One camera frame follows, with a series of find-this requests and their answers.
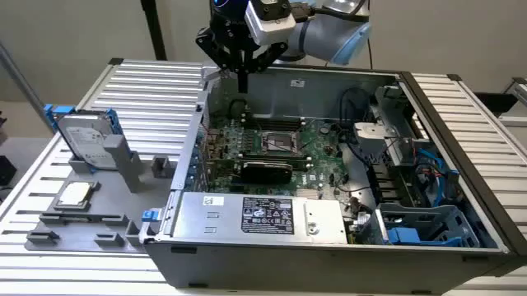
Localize grey metal bar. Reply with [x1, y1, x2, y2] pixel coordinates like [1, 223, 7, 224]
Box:
[0, 39, 59, 135]

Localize black graphics card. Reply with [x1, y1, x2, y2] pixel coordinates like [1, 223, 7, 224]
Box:
[233, 158, 296, 186]

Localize blue wire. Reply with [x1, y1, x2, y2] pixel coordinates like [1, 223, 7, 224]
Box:
[413, 147, 459, 210]

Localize silver power supply unit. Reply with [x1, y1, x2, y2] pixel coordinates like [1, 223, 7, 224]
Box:
[171, 191, 351, 244]

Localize blue disk carrier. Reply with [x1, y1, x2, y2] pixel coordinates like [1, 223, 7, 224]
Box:
[385, 227, 421, 246]

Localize black box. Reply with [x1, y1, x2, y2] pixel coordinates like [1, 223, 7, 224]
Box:
[0, 155, 19, 186]

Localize green RAM stick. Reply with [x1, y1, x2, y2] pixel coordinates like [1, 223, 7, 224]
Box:
[40, 213, 124, 224]

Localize green motherboard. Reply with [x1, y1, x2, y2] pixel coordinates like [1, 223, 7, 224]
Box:
[197, 117, 371, 204]

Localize thin black cable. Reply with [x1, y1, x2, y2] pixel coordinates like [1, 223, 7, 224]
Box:
[367, 30, 375, 69]

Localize thick black camera cable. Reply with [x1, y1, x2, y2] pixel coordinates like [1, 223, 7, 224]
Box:
[295, 4, 368, 23]

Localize black cable loop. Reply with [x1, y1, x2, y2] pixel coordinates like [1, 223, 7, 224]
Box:
[228, 98, 248, 118]

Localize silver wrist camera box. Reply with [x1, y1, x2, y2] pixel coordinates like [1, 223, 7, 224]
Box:
[244, 0, 297, 46]

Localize grey disk bay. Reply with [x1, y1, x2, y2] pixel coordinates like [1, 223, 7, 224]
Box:
[372, 202, 483, 248]

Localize open black PC case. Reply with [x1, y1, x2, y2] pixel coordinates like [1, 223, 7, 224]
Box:
[139, 60, 527, 289]

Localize grey parts rack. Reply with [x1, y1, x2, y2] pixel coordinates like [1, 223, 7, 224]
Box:
[23, 135, 177, 253]

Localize CPU socket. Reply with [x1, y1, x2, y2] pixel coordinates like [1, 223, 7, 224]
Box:
[257, 131, 304, 154]

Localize silver CPU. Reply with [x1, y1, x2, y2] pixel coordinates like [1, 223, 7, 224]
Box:
[57, 181, 96, 207]

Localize silver metal bracket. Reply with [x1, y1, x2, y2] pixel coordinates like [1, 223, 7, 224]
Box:
[353, 121, 403, 146]

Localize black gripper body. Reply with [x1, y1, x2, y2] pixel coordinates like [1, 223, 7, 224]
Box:
[208, 0, 273, 75]

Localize black pole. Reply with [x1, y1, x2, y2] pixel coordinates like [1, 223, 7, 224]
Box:
[139, 0, 168, 61]

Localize grey metal drive cage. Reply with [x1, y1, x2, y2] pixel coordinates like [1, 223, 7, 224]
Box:
[368, 86, 433, 167]

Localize hard disk with blue bracket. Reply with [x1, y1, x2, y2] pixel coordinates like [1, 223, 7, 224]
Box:
[43, 104, 132, 171]

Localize black power wire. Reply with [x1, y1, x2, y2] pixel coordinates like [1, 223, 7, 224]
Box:
[339, 88, 372, 124]

